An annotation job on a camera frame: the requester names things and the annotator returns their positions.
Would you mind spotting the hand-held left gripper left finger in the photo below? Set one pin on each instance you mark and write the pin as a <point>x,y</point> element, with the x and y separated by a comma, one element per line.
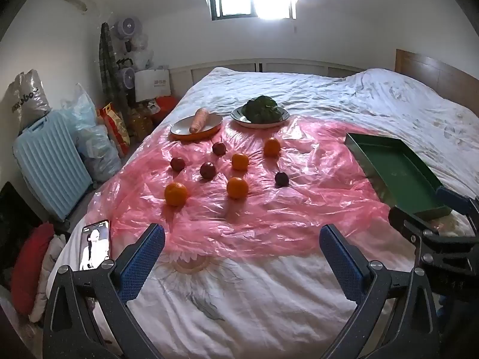
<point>140,265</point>

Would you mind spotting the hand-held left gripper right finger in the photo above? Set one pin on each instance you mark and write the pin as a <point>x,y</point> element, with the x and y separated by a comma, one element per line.
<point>340,260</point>

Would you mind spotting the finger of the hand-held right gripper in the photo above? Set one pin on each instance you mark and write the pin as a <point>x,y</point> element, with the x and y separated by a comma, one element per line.
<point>402,218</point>
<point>452,199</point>

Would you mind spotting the green rectangular tray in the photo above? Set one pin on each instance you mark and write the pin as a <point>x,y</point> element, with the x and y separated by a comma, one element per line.
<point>396,172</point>

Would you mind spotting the orange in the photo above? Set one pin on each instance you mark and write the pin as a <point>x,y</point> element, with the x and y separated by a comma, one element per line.
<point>237,187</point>
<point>272,147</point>
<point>176,193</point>
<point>240,161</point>

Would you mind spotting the dark purple plum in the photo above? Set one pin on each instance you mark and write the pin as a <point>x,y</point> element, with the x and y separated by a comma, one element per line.
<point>281,178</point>

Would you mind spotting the dark red plum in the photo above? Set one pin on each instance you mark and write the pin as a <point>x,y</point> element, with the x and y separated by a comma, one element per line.
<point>177,163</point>
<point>207,170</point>
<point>219,148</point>

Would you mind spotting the smartphone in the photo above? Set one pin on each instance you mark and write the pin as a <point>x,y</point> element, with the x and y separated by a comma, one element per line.
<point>95,243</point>

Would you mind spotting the pink plastic sheet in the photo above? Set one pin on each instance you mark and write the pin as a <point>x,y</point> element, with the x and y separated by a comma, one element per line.
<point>307,202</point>

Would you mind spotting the white cloth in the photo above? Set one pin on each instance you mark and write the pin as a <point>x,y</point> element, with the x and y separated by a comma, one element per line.
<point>48,273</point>

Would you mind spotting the red cloth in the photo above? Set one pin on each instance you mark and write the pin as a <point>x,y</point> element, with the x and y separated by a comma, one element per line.
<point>32,265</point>

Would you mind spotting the clear stuffed plastic bag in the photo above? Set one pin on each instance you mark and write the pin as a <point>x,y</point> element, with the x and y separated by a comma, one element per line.
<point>99,153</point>

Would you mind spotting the wooden headboard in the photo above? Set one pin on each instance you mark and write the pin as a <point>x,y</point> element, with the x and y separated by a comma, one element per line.
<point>438,73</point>

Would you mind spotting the orange snack bag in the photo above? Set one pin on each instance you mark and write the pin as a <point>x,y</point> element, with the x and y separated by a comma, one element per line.
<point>116,127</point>

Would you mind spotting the light blue ribbed suitcase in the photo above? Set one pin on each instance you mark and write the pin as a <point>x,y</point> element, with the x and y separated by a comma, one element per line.
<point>48,157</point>

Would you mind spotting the yellow oil bottles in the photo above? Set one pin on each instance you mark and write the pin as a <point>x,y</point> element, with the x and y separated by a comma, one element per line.
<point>140,121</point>

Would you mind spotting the carrot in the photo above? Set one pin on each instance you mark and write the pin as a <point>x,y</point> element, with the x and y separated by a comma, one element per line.
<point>199,120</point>

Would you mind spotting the orange rimmed plate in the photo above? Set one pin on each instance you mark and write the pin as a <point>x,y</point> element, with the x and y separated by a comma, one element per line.
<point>211,121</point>

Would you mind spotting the red box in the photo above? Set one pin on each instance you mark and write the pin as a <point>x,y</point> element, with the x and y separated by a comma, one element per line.
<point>166,106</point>

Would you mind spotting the pale blue plastic bag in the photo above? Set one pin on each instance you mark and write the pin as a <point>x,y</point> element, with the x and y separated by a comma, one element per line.
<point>80,108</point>

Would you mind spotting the green leafy vegetable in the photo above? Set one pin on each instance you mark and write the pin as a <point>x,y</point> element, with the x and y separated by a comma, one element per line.
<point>262,108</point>

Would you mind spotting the white plate green rim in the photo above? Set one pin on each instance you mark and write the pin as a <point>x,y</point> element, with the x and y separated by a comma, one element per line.
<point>238,116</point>

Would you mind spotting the white paper shopping bag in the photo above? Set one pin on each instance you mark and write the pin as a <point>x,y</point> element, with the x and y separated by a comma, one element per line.
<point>151,84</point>

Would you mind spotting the plaid hanging garment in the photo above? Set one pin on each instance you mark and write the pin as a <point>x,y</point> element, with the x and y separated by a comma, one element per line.
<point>108,67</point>

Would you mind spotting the silver foil bag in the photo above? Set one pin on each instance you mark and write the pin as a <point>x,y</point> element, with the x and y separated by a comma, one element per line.
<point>28,93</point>

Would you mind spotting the white plastic bag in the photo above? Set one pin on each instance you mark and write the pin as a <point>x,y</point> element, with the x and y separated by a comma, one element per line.
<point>142,52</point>

